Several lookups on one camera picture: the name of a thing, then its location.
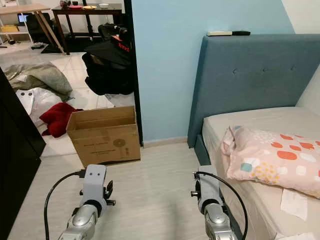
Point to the crumpled white plastic bag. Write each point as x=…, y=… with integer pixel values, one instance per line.
x=46, y=102

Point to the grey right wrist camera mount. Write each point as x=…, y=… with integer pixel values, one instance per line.
x=210, y=187

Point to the yellow plate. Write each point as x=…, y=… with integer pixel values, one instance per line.
x=89, y=7

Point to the black office chair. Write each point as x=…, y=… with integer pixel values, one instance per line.
x=37, y=27

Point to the black fabric suitcase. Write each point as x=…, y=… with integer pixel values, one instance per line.
x=105, y=72

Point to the black remote control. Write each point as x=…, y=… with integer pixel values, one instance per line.
x=241, y=33

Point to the red plate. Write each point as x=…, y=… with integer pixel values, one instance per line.
x=75, y=7

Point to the olive grey jacket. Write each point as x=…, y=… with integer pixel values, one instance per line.
x=40, y=77

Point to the blue upholstered headboard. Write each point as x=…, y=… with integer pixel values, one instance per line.
x=245, y=75

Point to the beige sheeted mattress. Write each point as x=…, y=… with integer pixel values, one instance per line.
x=255, y=117

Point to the black cylindrical device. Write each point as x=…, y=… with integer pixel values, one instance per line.
x=112, y=31

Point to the lit computer screen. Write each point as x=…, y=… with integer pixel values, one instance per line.
x=23, y=18

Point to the pink patterned pillow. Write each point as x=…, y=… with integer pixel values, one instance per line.
x=275, y=160

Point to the white bowl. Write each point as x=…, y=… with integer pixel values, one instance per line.
x=104, y=6

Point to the white panel with two holes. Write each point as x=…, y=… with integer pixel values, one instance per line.
x=25, y=101

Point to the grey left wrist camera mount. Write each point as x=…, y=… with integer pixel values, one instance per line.
x=94, y=180

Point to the red cloth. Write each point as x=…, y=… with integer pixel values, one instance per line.
x=55, y=117

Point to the dark wooden table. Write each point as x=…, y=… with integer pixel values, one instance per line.
x=85, y=11

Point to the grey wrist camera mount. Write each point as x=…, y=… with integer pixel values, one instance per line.
x=94, y=180
x=210, y=187

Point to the black Tenda box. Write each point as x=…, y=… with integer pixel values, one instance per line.
x=122, y=48

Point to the flat white paper bag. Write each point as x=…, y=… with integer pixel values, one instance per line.
x=122, y=100

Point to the dark red mug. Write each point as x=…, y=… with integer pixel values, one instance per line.
x=65, y=4

